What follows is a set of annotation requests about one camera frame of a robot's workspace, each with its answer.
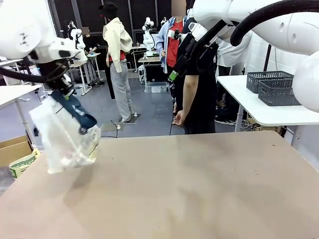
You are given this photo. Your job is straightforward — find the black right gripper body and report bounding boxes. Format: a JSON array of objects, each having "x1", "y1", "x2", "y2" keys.
[{"x1": 175, "y1": 37, "x2": 197, "y2": 73}]

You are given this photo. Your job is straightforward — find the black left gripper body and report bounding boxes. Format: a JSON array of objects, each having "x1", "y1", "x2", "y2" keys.
[{"x1": 41, "y1": 62, "x2": 73, "y2": 93}]

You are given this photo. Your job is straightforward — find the translucent shopping bag navy handles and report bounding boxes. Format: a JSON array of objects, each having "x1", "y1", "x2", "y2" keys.
[{"x1": 28, "y1": 89, "x2": 102, "y2": 174}]

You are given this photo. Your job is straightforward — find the grey plastic basket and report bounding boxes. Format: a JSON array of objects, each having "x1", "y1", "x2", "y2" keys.
[
  {"x1": 258, "y1": 78, "x2": 303, "y2": 107},
  {"x1": 246, "y1": 71, "x2": 295, "y2": 94}
]

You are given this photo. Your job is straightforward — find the person's right forearm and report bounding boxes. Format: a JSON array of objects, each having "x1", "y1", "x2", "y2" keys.
[{"x1": 179, "y1": 74, "x2": 200, "y2": 115}]

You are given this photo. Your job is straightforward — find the person's right hand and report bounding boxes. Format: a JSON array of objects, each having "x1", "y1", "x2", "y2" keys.
[{"x1": 173, "y1": 110, "x2": 188, "y2": 126}]

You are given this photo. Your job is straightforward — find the bystander in red shirt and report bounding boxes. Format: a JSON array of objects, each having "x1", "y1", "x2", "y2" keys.
[{"x1": 156, "y1": 2, "x2": 187, "y2": 115}]

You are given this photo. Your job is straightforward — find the black cabinet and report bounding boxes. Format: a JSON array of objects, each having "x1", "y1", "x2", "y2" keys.
[{"x1": 144, "y1": 63, "x2": 168, "y2": 83}]

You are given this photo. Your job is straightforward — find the clear plastic storage box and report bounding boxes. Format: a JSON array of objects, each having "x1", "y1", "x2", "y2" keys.
[{"x1": 144, "y1": 81, "x2": 168, "y2": 94}]

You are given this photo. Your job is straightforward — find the person in black t-shirt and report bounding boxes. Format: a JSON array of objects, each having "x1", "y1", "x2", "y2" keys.
[{"x1": 174, "y1": 37, "x2": 217, "y2": 135}]

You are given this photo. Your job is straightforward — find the white desk with round leg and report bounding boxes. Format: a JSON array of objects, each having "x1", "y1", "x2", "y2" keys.
[{"x1": 0, "y1": 84, "x2": 43, "y2": 147}]

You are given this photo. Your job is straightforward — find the bystander in black clothes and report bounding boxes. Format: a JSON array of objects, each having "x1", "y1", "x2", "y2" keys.
[{"x1": 83, "y1": 26, "x2": 98, "y2": 52}]

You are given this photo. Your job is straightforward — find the metal floor plate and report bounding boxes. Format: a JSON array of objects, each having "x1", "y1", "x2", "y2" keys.
[{"x1": 101, "y1": 121, "x2": 125, "y2": 132}]

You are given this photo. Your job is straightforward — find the mannequin with cream jacket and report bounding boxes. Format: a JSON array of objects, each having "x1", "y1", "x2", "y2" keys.
[{"x1": 98, "y1": 1, "x2": 134, "y2": 122}]

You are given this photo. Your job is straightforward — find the cardboard box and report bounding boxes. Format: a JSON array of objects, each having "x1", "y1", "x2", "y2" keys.
[{"x1": 0, "y1": 135, "x2": 33, "y2": 168}]

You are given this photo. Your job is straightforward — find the white side table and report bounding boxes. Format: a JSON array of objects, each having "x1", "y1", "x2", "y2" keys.
[{"x1": 216, "y1": 74, "x2": 319, "y2": 147}]

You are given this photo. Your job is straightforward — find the green and white paper sack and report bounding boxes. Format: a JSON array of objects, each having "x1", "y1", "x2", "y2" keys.
[{"x1": 9, "y1": 148, "x2": 41, "y2": 179}]

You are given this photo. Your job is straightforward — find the black left arm cable sleeve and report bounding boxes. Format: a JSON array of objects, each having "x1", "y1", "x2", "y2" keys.
[{"x1": 0, "y1": 66, "x2": 50, "y2": 84}]

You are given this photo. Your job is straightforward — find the black arm cable sleeve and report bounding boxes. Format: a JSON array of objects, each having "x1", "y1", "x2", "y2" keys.
[
  {"x1": 0, "y1": 66, "x2": 50, "y2": 84},
  {"x1": 196, "y1": 0, "x2": 319, "y2": 73}
]

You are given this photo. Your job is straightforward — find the black right arm cable sleeve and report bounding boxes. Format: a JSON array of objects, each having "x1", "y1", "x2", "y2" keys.
[{"x1": 196, "y1": 0, "x2": 319, "y2": 73}]

